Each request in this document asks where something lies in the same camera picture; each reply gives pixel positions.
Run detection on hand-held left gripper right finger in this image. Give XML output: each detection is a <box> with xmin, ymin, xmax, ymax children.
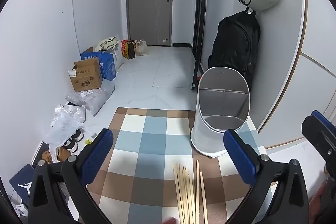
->
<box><xmin>223</xmin><ymin>129</ymin><xmax>310</xmax><ymax>224</ymax></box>

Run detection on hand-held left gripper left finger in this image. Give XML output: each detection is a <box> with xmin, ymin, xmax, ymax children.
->
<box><xmin>28</xmin><ymin>128</ymin><xmax>114</xmax><ymax>224</ymax></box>

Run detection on bundle of wooden chopsticks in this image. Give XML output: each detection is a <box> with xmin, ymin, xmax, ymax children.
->
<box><xmin>172</xmin><ymin>160</ymin><xmax>209</xmax><ymax>224</ymax></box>

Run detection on black backpack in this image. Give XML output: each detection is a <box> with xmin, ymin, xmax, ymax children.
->
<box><xmin>207</xmin><ymin>10</ymin><xmax>261</xmax><ymax>91</ymax></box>

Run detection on clear plastic bags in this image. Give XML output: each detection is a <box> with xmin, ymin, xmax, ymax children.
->
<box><xmin>46</xmin><ymin>105</ymin><xmax>88</xmax><ymax>161</ymax></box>

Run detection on checkered tablecloth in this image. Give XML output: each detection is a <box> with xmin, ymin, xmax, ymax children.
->
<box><xmin>87</xmin><ymin>107</ymin><xmax>268</xmax><ymax>224</ymax></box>

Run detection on brown cardboard box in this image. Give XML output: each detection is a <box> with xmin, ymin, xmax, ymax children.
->
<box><xmin>69</xmin><ymin>57</ymin><xmax>103</xmax><ymax>93</ymax></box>

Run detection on grey parcel bags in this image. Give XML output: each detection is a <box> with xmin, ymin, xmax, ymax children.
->
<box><xmin>65</xmin><ymin>81</ymin><xmax>115</xmax><ymax>117</ymax></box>

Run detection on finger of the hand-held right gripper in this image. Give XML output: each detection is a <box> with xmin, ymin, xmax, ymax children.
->
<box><xmin>301</xmin><ymin>110</ymin><xmax>336</xmax><ymax>163</ymax></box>

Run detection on black metal frame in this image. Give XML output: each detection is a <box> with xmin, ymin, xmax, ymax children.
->
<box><xmin>192</xmin><ymin>0</ymin><xmax>213</xmax><ymax>90</ymax></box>

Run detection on white power strip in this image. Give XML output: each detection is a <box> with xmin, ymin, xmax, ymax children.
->
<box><xmin>13</xmin><ymin>203</ymin><xmax>28</xmax><ymax>216</ymax></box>

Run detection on white plastic bag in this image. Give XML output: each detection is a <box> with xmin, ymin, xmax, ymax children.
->
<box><xmin>105</xmin><ymin>34</ymin><xmax>125</xmax><ymax>72</ymax></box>

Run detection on black yellow paper bag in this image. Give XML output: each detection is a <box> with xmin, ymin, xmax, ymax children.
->
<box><xmin>123</xmin><ymin>40</ymin><xmax>136</xmax><ymax>60</ymax></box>

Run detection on person's right hand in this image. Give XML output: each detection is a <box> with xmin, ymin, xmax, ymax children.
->
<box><xmin>308</xmin><ymin>184</ymin><xmax>328</xmax><ymax>219</ymax></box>

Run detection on blue cardboard box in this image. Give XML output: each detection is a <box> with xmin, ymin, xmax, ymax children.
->
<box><xmin>80</xmin><ymin>46</ymin><xmax>117</xmax><ymax>81</ymax></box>

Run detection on translucent plastic bag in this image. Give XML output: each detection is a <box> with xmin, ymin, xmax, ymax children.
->
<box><xmin>135</xmin><ymin>40</ymin><xmax>148</xmax><ymax>56</ymax></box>

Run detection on white black sneaker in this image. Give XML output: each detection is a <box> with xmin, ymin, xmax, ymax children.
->
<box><xmin>72</xmin><ymin>128</ymin><xmax>84</xmax><ymax>143</ymax></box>
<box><xmin>63</xmin><ymin>139</ymin><xmax>79</xmax><ymax>153</ymax></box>

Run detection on cream folded cloth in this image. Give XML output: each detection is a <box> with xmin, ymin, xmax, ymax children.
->
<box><xmin>95</xmin><ymin>36</ymin><xmax>118</xmax><ymax>52</ymax></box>

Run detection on navy shoe box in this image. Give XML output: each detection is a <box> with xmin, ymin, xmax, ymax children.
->
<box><xmin>9</xmin><ymin>164</ymin><xmax>36</xmax><ymax>199</ymax></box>

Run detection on white grey utensil holder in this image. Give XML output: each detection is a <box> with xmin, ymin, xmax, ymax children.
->
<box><xmin>190</xmin><ymin>67</ymin><xmax>250</xmax><ymax>157</ymax></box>

